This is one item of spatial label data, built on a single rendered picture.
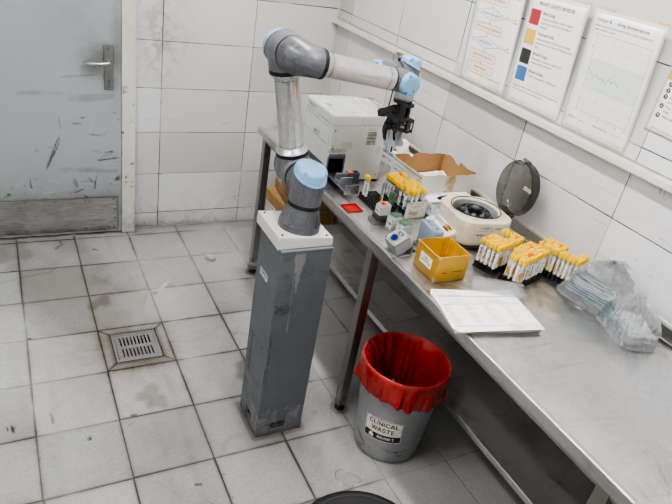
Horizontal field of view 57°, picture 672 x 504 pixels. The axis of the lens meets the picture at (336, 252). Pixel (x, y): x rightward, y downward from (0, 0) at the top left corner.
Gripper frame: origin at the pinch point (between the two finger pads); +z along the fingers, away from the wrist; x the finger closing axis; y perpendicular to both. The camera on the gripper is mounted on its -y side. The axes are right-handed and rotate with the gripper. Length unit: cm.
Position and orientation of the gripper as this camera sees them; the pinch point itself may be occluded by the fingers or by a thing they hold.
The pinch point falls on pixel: (389, 148)
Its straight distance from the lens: 242.2
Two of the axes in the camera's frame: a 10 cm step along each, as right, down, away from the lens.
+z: -1.7, 8.6, 4.8
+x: 8.8, -1.0, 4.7
